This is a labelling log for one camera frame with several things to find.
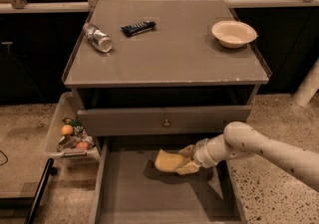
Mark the yellow sponge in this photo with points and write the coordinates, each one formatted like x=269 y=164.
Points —
x=168 y=162

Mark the clear plastic water bottle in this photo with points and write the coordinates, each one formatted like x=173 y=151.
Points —
x=100 y=41

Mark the orange fruit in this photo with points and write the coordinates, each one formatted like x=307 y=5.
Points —
x=67 y=130

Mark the green snack bag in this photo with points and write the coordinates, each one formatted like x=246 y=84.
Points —
x=75 y=123

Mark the black bar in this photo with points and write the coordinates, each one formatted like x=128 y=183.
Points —
x=49 y=170

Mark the red apple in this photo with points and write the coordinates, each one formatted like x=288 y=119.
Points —
x=83 y=145

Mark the clear plastic bin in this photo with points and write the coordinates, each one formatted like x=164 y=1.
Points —
x=67 y=107

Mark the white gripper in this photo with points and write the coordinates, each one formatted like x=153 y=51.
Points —
x=200 y=155

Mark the white paper bowl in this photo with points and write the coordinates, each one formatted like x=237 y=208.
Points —
x=233 y=34

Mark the grey drawer cabinet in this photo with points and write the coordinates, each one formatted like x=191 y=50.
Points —
x=176 y=64

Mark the grey top drawer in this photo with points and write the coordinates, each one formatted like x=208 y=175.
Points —
x=145 y=121

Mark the dark blue snack bar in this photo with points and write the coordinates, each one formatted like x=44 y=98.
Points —
x=138 y=28

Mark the silver foil packet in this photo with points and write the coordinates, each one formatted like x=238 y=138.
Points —
x=67 y=142

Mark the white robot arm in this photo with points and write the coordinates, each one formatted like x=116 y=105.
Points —
x=240 y=139

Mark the open grey middle drawer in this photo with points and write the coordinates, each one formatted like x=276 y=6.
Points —
x=130 y=190

